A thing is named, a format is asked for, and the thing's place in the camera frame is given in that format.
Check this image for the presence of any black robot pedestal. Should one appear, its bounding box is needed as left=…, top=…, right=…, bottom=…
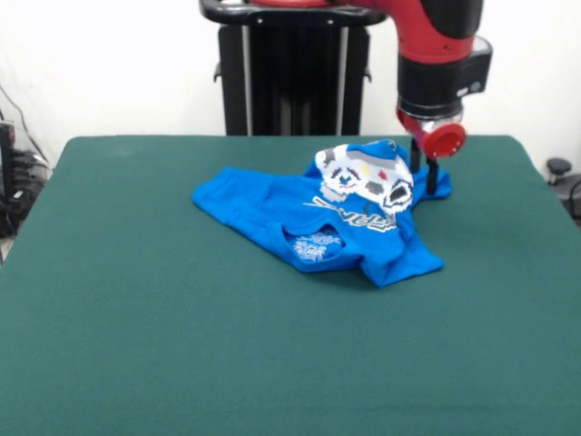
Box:
left=198, top=0, right=391, bottom=137

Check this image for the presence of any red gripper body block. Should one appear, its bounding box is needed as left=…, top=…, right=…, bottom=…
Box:
left=395, top=107, right=468, bottom=160

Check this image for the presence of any dark green table cloth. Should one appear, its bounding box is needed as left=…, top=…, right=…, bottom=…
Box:
left=0, top=134, right=581, bottom=436

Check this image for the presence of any black electronics box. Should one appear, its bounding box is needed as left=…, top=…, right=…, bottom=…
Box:
left=0, top=121, right=15, bottom=205

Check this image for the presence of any blue printed t-shirt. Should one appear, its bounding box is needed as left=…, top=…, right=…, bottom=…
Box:
left=191, top=138, right=454, bottom=290

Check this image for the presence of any black cable bundle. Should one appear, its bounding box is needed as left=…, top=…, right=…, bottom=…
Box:
left=0, top=149, right=52, bottom=238

